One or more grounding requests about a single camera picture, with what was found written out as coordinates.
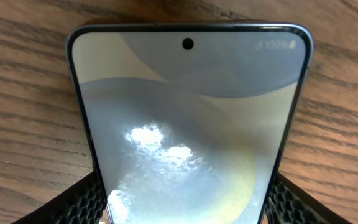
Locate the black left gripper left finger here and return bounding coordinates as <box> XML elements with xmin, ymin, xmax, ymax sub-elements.
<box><xmin>13</xmin><ymin>171</ymin><xmax>106</xmax><ymax>224</ymax></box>

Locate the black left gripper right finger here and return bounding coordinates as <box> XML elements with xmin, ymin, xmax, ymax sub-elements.
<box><xmin>265</xmin><ymin>173</ymin><xmax>351</xmax><ymax>224</ymax></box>

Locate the black Samsung Galaxy smartphone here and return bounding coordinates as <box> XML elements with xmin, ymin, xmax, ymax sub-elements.
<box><xmin>65</xmin><ymin>22</ymin><xmax>314</xmax><ymax>223</ymax></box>

